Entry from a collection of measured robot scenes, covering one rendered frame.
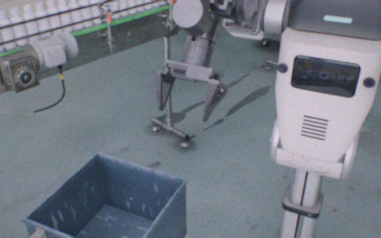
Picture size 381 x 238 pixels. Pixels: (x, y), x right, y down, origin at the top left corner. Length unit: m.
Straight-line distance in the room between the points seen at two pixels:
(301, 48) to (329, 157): 0.29
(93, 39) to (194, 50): 1.48
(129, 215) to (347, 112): 0.76
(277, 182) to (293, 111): 1.66
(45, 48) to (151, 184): 0.94
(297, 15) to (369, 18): 0.16
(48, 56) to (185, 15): 1.25
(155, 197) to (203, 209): 1.18
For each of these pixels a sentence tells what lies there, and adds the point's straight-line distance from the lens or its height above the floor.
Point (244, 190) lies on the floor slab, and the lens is 2.58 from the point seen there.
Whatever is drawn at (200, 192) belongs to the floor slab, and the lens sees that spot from 2.55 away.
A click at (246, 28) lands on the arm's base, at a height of 1.37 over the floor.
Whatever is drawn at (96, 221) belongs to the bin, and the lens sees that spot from 1.39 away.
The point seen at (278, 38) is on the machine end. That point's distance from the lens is 4.50.
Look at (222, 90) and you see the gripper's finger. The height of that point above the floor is 1.34.
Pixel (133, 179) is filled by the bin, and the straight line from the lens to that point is 1.28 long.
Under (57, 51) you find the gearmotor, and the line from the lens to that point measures 1.94.
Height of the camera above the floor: 1.71
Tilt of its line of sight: 32 degrees down
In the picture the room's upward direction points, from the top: straight up
